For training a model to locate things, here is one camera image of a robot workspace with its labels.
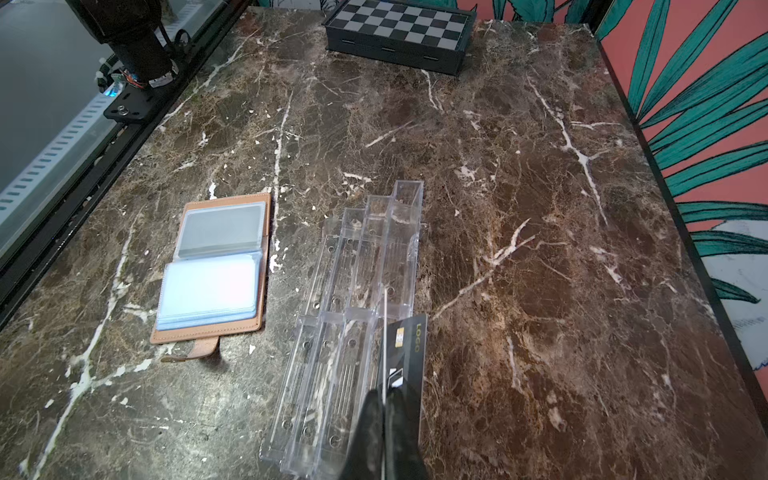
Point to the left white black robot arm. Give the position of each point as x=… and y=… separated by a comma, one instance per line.
x=135, y=32

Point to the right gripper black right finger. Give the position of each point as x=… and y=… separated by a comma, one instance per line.
x=401, y=455

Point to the black white checkerboard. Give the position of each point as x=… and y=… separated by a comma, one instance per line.
x=417, y=35

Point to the black VIP card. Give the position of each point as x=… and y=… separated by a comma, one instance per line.
x=405, y=350

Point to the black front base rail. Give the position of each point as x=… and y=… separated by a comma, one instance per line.
x=38, y=249

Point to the clear plastic organizer box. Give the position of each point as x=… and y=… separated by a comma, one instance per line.
x=362, y=285

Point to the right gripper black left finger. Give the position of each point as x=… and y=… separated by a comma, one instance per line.
x=364, y=458

